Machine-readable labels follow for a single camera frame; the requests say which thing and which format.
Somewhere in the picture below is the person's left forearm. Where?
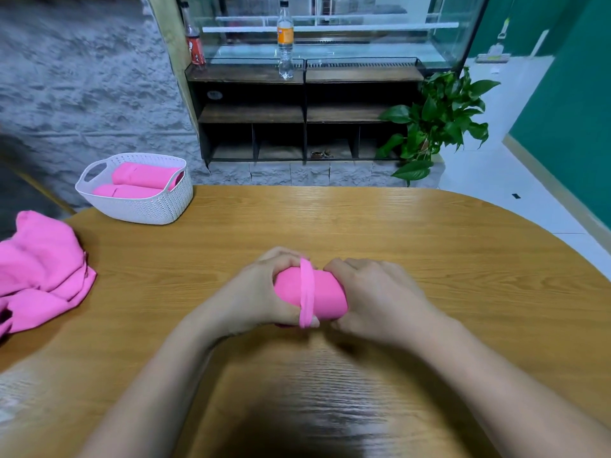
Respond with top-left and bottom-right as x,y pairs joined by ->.
78,314 -> 240,458

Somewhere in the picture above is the person's right hand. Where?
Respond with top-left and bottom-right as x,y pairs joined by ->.
323,257 -> 450,349

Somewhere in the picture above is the pink towel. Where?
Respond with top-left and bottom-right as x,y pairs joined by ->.
274,258 -> 349,330
92,184 -> 164,199
111,163 -> 185,190

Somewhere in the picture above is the white woven plastic basket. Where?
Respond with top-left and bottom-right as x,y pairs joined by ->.
74,152 -> 195,226

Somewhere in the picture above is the glass display case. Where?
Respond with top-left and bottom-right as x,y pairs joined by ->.
180,0 -> 491,71

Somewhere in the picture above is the red label cola bottle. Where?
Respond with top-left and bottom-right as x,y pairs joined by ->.
184,8 -> 207,71

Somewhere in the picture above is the clear bottle with orange label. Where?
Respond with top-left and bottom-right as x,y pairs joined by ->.
276,0 -> 296,80

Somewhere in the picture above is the person's right forearm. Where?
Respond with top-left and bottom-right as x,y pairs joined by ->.
415,314 -> 611,458

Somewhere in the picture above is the green potted plant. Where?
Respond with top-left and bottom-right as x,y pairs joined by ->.
376,68 -> 502,183

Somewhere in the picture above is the dark wooden shelf cabinet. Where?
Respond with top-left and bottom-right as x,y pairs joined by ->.
185,62 -> 440,166

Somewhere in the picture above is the person's left hand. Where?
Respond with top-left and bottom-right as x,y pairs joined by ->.
205,247 -> 321,337

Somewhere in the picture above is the pile of pink cloths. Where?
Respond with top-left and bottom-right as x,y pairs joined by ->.
0,209 -> 97,338

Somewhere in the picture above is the white mop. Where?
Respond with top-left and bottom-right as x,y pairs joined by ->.
474,18 -> 512,65

